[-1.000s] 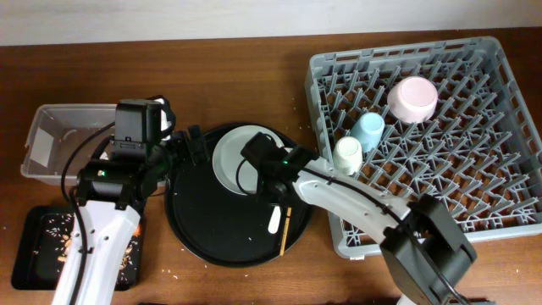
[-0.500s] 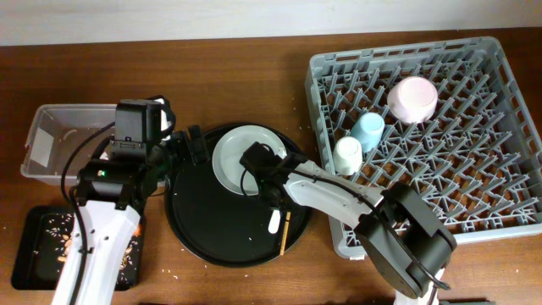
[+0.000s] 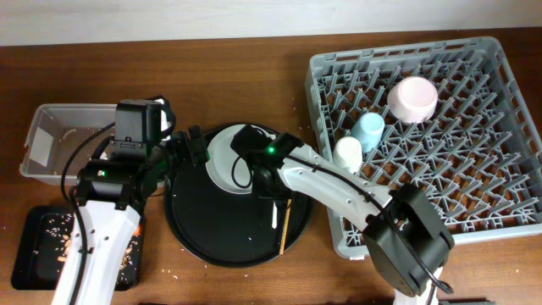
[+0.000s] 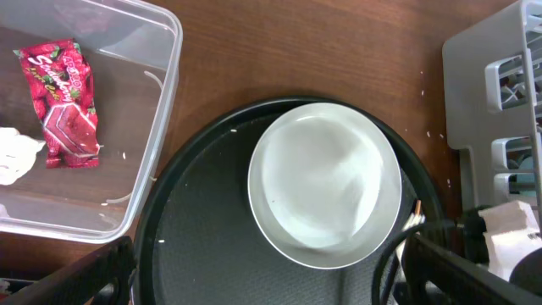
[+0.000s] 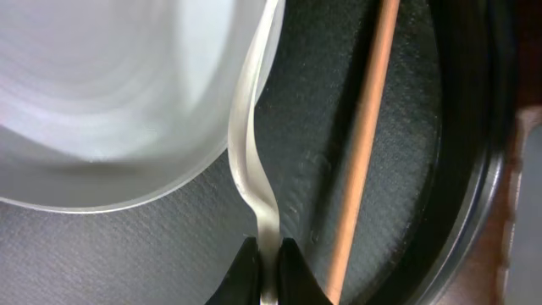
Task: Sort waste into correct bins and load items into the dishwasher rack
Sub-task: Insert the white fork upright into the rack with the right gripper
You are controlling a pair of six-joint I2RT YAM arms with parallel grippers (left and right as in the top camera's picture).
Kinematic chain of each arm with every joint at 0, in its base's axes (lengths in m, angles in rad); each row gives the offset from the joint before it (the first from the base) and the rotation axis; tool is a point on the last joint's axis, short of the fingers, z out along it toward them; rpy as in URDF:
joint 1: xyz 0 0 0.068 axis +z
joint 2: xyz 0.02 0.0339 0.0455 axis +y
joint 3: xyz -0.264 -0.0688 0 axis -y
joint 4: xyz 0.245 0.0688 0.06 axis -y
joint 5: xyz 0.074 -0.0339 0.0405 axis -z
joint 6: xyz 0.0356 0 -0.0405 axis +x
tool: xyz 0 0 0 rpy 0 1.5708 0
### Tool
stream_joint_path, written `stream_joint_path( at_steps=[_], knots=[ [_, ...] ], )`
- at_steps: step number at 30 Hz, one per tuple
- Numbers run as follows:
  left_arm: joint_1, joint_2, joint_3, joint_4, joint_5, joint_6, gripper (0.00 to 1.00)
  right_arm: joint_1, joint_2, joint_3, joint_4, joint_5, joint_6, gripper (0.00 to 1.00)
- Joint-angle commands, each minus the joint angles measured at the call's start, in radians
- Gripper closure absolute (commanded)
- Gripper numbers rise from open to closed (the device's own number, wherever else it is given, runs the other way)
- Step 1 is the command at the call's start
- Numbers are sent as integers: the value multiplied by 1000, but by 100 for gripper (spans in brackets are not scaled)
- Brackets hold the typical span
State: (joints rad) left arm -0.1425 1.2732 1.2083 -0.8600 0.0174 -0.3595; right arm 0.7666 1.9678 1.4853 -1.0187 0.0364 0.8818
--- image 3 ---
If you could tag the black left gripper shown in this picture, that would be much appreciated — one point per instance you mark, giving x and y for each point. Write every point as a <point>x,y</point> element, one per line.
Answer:
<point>180,140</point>

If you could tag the pale grey plate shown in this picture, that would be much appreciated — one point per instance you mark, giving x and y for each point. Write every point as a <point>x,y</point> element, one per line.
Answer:
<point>220,166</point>

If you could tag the wooden chopstick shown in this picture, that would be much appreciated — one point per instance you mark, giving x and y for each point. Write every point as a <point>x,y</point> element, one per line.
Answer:
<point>285,228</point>

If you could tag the white plastic fork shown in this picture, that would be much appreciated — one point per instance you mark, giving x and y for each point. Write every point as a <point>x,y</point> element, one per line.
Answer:
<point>274,223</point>

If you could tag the cream white cup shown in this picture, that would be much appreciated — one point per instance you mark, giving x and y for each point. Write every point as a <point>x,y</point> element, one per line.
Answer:
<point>348,154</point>

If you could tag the light blue plastic cup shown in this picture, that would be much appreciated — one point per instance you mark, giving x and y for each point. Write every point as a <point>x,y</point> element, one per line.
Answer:
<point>368,131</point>

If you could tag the pink white bowl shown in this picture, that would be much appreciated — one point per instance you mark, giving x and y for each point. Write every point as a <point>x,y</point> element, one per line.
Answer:
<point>413,100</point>

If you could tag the orange carrot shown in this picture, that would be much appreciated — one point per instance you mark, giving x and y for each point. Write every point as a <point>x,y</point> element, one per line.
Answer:
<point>138,231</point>

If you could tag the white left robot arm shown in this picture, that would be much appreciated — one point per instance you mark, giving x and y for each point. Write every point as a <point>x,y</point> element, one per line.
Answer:
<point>137,152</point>

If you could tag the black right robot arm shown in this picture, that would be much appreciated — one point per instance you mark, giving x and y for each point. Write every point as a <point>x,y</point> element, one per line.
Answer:
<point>405,236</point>

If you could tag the grey dishwasher rack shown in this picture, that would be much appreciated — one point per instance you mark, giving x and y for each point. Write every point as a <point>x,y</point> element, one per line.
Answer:
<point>478,158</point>

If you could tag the round black tray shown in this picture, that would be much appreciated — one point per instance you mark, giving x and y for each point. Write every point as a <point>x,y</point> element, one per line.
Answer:
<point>226,229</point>

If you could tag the clear plastic bin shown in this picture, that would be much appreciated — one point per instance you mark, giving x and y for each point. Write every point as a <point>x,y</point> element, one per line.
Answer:
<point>55,132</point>

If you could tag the black rectangular tray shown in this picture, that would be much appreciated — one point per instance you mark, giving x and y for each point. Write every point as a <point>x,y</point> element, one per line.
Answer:
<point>44,246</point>

